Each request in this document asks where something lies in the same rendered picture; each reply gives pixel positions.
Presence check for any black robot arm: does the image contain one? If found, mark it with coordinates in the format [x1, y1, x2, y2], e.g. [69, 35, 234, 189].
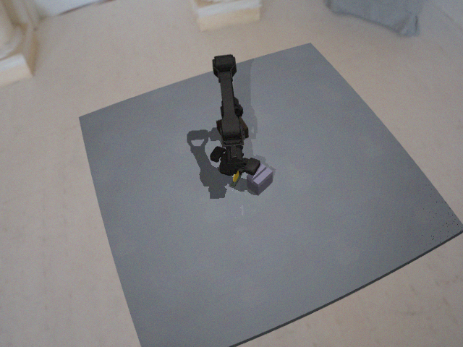
[213, 55, 245, 176]

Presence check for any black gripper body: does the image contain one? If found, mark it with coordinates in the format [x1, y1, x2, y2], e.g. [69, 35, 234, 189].
[210, 146, 260, 175]

